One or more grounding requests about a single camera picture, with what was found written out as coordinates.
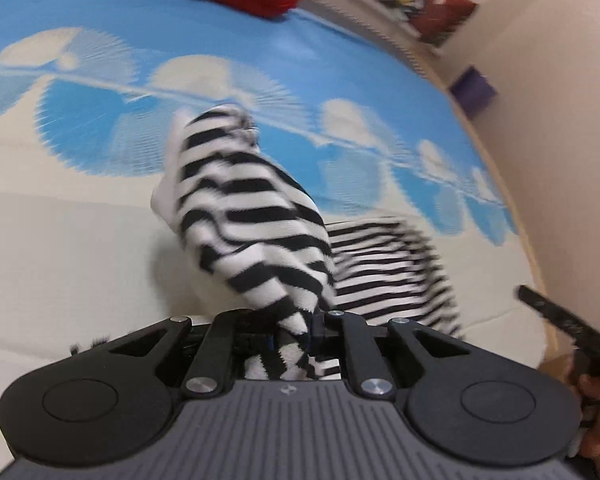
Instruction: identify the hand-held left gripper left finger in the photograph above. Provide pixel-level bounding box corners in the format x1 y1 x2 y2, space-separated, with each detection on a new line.
107 309 276 399

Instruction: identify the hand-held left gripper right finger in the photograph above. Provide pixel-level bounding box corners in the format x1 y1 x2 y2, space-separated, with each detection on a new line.
309 310 475 401

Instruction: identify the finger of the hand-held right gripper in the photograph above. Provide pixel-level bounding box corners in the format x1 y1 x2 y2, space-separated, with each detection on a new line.
516 284 600 377

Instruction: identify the black white striped garment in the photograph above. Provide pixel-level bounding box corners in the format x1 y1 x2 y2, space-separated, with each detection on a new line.
150 104 466 382

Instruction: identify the purple box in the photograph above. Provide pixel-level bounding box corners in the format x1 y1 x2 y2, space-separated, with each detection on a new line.
449 66 499 112

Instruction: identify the blue white printed bed sheet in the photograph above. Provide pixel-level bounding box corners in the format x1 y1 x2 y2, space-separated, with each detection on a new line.
0 0 557 480

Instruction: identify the red bag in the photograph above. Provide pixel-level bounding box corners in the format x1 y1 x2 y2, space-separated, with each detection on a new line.
411 0 479 44

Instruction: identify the white ribbed bed frame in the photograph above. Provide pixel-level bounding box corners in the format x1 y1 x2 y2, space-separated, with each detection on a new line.
299 0 432 77

